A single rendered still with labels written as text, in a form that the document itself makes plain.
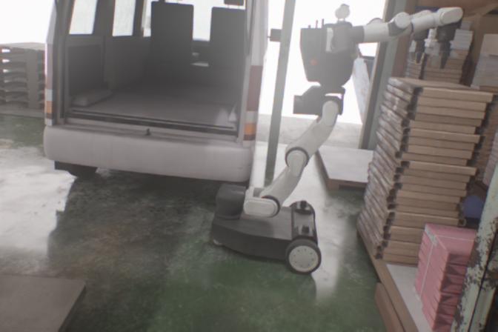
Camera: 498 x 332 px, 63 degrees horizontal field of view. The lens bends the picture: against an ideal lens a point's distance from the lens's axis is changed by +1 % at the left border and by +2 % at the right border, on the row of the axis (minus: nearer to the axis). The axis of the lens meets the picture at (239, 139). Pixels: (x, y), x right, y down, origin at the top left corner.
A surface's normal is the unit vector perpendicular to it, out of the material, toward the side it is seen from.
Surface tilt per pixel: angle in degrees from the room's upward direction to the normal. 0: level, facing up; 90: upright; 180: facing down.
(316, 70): 90
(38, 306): 0
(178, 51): 93
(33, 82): 90
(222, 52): 93
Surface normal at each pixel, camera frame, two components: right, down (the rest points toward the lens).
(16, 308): 0.09, -0.96
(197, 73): -0.08, 0.26
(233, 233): -0.45, 0.20
